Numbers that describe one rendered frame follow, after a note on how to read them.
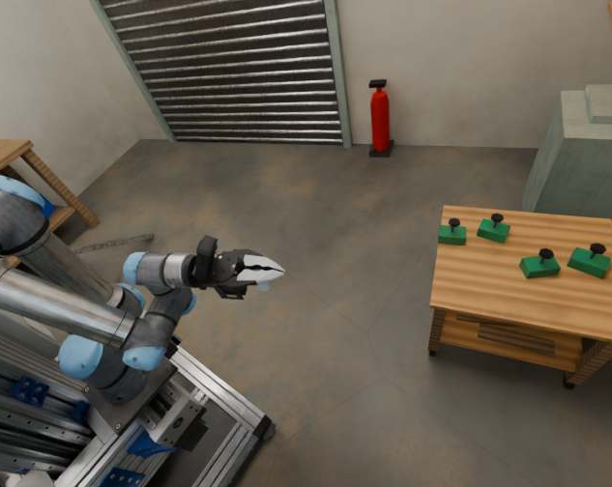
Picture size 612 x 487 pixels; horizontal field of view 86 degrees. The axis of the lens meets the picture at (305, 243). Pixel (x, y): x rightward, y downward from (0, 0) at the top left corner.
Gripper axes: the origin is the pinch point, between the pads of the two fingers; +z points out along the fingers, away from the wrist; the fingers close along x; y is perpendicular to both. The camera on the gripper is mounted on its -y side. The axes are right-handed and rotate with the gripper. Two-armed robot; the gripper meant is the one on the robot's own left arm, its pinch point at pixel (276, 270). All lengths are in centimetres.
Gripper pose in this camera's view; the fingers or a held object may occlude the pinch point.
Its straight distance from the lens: 65.9
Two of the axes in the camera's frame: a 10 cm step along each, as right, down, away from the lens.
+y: 1.8, 6.0, 7.8
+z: 9.7, 0.3, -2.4
